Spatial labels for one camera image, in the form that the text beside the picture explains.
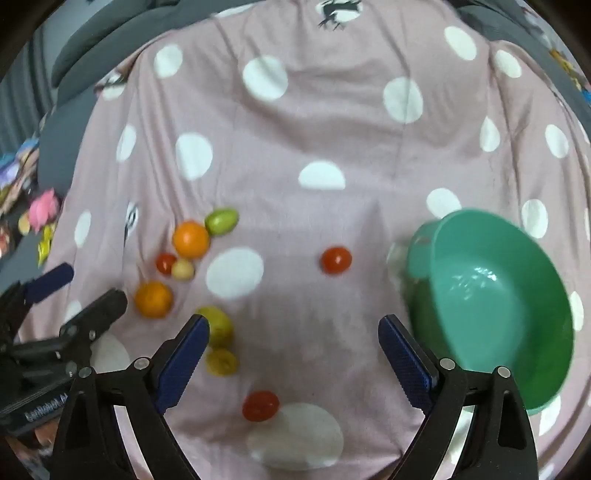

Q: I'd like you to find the green round fruit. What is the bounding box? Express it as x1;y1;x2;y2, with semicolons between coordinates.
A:
196;306;235;349
204;209;240;237

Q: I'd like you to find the grey sofa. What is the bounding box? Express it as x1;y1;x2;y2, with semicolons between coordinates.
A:
34;0;587;195

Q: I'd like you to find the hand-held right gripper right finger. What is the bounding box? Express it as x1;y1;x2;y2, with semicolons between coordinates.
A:
378;314;541;480

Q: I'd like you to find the pink polka dot blanket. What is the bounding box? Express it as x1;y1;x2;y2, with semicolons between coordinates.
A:
18;0;591;480

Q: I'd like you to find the large red tomato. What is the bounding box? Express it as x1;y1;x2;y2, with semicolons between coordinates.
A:
321;246;353;276

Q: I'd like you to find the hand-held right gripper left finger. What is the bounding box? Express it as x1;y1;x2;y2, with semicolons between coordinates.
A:
53;314;211;480

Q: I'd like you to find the pile of colourful toys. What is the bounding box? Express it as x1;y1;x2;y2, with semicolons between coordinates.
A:
0;136;42;259

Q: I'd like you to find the green plastic bowl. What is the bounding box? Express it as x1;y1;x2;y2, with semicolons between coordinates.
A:
406;209;575;416

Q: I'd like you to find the orange tomato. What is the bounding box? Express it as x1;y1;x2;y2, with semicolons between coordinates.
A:
172;220;211;259
134;281;174;319

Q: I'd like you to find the pink plush toy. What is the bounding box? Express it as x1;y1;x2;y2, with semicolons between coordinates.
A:
28;189;63;229

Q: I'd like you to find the yellow toy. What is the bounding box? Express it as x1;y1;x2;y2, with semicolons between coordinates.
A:
37;226;57;266

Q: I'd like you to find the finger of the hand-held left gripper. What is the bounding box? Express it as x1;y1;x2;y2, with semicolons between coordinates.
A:
11;288;129;366
0;263;75;342

